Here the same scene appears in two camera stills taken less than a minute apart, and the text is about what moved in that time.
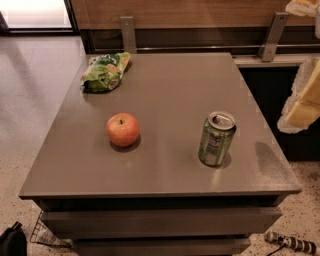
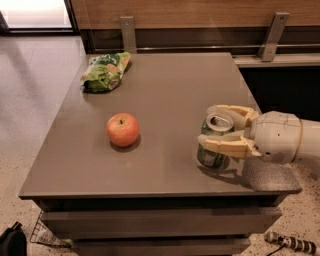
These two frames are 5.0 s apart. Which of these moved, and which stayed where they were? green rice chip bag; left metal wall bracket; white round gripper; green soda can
Moved: white round gripper
Stayed: left metal wall bracket; green soda can; green rice chip bag
